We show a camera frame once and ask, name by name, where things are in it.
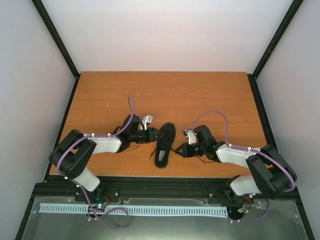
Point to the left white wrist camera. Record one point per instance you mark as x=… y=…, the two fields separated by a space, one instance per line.
x=145 y=121

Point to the left black frame post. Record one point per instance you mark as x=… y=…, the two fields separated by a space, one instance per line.
x=46 y=19

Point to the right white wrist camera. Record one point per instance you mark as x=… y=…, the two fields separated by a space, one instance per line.
x=190 y=136

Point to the left green led circuit board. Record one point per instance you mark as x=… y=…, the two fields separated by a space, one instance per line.
x=101 y=206

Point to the clear plastic sheet cover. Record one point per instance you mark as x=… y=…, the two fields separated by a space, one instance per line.
x=279 y=220

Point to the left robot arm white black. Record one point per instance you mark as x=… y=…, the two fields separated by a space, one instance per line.
x=72 y=154

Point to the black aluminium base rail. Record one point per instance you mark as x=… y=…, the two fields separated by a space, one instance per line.
x=113 y=189

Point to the right small connector board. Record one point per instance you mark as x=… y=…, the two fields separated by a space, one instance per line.
x=244 y=209

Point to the black canvas shoe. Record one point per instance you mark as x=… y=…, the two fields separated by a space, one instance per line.
x=162 y=157

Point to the black frame post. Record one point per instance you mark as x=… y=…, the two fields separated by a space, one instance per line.
x=284 y=24
x=46 y=19

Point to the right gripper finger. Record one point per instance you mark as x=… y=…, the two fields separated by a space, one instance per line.
x=181 y=149
x=181 y=153

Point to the light blue slotted cable duct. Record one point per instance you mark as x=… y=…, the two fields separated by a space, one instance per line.
x=141 y=210

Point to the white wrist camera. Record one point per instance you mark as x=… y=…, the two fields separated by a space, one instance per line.
x=145 y=121
x=190 y=136

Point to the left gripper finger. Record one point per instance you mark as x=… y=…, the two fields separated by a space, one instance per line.
x=158 y=133
x=157 y=138

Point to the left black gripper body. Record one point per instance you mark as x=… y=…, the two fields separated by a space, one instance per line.
x=146 y=138

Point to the right black frame post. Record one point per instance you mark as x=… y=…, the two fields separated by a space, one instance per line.
x=284 y=24

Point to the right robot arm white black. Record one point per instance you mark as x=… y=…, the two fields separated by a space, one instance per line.
x=270 y=175

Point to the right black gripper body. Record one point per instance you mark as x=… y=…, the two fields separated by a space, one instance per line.
x=194 y=152

